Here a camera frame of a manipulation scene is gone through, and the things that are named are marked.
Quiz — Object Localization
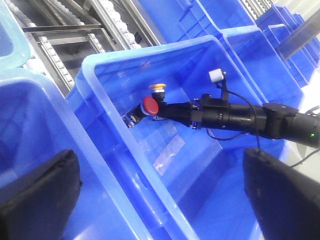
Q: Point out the left blue plastic crate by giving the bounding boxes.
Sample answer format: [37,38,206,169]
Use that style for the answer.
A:
[0,68,151,240]

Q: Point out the yellow mushroom push button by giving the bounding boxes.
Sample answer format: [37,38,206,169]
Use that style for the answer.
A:
[149,83,167,103]

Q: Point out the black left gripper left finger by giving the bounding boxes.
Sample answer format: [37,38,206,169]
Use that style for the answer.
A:
[0,149,82,240]

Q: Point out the red mushroom push button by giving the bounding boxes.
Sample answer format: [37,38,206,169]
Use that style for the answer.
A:
[121,96,159,128]

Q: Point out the roller conveyor rack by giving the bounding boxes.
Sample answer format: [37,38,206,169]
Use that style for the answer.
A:
[4,0,164,95]

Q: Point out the blue plastic crate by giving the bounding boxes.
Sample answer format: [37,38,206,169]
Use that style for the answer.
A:
[0,68,151,240]
[65,34,305,240]

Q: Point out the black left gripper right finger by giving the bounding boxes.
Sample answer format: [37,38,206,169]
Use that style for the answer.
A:
[243,148,320,240]

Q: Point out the rear blue crate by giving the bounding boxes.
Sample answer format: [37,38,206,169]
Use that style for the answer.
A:
[138,0,263,49]

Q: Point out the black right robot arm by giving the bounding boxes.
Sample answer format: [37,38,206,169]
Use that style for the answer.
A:
[152,93,320,240]

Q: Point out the stacked blue crates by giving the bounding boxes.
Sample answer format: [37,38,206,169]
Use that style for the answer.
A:
[255,3,320,87]

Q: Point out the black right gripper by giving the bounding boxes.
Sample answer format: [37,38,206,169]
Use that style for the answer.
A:
[157,93,267,130]

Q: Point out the steel rack post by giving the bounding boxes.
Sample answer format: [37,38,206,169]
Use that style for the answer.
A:
[276,9,320,61]

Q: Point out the right blue plastic crate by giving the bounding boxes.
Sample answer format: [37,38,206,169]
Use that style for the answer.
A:
[65,34,305,240]

